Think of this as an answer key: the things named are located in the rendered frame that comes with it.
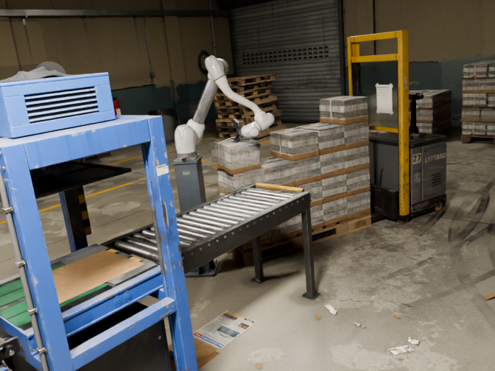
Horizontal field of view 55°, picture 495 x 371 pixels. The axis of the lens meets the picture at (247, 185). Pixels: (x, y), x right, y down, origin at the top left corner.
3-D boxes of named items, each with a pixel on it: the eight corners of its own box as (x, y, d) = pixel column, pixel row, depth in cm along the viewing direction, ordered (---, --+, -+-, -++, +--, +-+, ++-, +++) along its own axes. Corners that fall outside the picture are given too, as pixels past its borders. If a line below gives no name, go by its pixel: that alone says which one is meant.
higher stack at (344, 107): (324, 223, 495) (317, 99, 461) (347, 216, 508) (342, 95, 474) (348, 233, 462) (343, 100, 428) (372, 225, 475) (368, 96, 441)
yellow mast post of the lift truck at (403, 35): (396, 213, 475) (394, 31, 429) (403, 211, 479) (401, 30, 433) (403, 216, 467) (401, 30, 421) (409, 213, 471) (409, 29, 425)
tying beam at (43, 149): (59, 131, 268) (55, 113, 265) (165, 138, 206) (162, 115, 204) (-77, 157, 220) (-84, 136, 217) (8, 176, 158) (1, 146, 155)
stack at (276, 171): (225, 252, 444) (215, 167, 423) (325, 223, 496) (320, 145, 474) (244, 266, 411) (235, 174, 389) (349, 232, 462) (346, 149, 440)
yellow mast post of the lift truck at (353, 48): (353, 199, 532) (346, 37, 486) (359, 197, 536) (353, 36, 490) (358, 201, 524) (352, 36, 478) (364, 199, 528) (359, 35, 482)
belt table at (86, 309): (98, 258, 279) (95, 242, 276) (169, 284, 236) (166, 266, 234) (-29, 311, 229) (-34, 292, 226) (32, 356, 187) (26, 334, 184)
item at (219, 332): (227, 311, 342) (227, 309, 342) (258, 322, 324) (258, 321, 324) (190, 335, 316) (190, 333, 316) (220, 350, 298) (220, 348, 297)
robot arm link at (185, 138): (174, 154, 379) (169, 127, 374) (180, 149, 396) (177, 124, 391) (193, 153, 376) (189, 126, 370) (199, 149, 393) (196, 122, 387)
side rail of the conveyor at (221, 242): (305, 207, 339) (303, 191, 335) (311, 208, 335) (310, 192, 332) (157, 283, 243) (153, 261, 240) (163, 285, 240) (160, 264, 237)
